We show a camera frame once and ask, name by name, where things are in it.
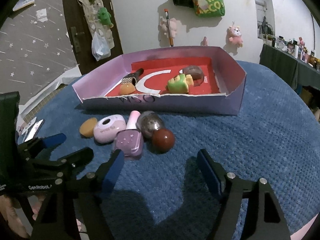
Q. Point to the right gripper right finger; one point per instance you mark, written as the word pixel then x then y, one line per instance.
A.
pixel 213 173

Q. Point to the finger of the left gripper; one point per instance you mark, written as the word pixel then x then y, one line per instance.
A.
pixel 38 144
pixel 70 164

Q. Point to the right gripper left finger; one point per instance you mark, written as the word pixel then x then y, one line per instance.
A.
pixel 109 172

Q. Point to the orange round lid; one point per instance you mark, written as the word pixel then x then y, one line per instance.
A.
pixel 87 127

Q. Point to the purple nail polish bottle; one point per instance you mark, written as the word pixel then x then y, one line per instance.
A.
pixel 130 141

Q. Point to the pink My Melody case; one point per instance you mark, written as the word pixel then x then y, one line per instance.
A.
pixel 106 129

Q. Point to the glitter bottle with brown cap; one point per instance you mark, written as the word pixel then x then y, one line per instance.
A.
pixel 153 128

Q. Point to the orange hollow ring jar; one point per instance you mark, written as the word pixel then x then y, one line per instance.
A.
pixel 126 89

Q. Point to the green bear figurine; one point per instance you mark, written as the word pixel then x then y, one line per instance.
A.
pixel 180 84

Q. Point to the silver studded cylinder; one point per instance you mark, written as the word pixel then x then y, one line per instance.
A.
pixel 127 80

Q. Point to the grey eye shadow case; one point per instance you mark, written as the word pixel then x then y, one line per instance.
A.
pixel 196 73

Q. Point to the black star nail polish bottle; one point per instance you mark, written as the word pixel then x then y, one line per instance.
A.
pixel 136 74

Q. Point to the person's left hand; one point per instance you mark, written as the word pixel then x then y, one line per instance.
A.
pixel 14 222

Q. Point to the blue textured cushion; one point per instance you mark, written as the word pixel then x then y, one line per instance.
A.
pixel 273 142

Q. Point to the purple cardboard tray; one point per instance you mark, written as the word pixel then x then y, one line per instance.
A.
pixel 220 93

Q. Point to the dark wooden door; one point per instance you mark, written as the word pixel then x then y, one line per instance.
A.
pixel 81 38

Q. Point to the white plastic bag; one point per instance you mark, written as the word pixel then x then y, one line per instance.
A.
pixel 100 47

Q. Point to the dark green covered table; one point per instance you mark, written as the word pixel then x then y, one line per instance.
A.
pixel 291 70

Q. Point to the green dinosaur plush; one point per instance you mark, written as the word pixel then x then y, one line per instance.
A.
pixel 105 17

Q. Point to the light pink plush toy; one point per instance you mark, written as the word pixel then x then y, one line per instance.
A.
pixel 163 25

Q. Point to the green tote bag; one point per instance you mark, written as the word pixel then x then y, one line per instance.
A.
pixel 209 8

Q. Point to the pink hanger on wall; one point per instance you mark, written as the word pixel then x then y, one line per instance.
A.
pixel 205 41

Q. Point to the orange handled mop stick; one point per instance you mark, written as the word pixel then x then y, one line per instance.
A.
pixel 171 41

